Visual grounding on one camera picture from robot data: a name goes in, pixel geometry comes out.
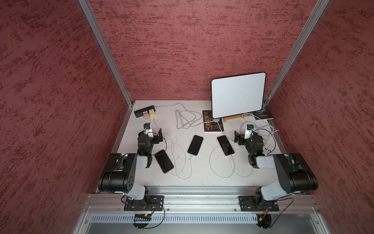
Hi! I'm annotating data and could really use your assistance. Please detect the phone pink case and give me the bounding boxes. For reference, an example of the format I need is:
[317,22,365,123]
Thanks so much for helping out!
[217,135,235,156]
[154,150,174,174]

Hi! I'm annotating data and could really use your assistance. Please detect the phone teal case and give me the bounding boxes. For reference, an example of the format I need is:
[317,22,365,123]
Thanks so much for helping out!
[188,135,204,156]

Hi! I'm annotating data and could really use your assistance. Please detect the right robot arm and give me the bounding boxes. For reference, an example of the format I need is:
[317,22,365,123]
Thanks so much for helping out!
[234,130,318,210]

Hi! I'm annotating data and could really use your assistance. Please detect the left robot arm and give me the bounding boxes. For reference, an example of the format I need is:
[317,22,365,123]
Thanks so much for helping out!
[98,130,164,207]

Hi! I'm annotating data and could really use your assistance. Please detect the wooden tablet stand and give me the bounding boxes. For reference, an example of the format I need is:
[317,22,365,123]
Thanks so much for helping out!
[223,115,243,122]

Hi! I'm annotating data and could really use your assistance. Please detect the pink plug adapter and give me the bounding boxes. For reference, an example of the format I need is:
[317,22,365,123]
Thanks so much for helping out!
[143,113,150,120]

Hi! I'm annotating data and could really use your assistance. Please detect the white power strip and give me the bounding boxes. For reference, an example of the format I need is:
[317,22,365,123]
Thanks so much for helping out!
[263,144,277,155]

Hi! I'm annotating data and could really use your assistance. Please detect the black power strip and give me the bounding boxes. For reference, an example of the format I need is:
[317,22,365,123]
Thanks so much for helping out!
[134,105,155,118]

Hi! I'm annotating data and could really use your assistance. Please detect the black booklet right corner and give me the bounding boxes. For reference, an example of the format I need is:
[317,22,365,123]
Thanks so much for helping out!
[252,110,274,120]

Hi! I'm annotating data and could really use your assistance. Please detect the black book yellow letters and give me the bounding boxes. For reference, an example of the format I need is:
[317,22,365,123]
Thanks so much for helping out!
[202,110,224,134]

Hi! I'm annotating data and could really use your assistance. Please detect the white tablet panel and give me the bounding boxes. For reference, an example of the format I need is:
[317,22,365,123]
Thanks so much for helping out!
[211,72,266,119]

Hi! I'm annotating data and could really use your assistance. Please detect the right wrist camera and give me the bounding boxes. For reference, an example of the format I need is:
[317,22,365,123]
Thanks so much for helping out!
[244,124,254,139]

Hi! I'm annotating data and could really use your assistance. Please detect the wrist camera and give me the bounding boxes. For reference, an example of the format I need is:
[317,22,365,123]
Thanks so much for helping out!
[244,124,254,139]
[144,122,153,138]

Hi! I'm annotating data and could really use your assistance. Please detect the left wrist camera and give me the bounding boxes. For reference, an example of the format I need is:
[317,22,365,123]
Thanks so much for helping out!
[144,122,153,138]

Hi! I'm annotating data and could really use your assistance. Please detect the white cables right side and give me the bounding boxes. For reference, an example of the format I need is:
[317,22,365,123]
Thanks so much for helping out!
[241,113,280,153]

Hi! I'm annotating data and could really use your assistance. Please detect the thick grey coiled cable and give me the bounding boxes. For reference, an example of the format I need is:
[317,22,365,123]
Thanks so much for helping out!
[174,109,217,130]

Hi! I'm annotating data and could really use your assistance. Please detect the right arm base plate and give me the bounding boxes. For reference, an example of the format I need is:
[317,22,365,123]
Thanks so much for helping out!
[238,196,280,212]

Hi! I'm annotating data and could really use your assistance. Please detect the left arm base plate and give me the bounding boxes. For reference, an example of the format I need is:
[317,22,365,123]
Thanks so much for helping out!
[124,195,165,212]

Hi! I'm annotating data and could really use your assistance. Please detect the aluminium rail frame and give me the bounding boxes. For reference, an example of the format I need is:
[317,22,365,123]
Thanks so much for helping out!
[74,186,330,234]

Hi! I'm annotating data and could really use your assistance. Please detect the right aluminium corner post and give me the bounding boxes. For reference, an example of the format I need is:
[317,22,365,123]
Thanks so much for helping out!
[262,0,329,111]

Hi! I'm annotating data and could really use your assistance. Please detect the aluminium corner post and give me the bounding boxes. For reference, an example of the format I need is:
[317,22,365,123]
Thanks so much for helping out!
[79,0,133,108]
[262,0,329,111]

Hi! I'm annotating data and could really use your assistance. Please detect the left aluminium corner post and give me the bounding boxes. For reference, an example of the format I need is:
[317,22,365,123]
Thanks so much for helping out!
[79,0,133,108]

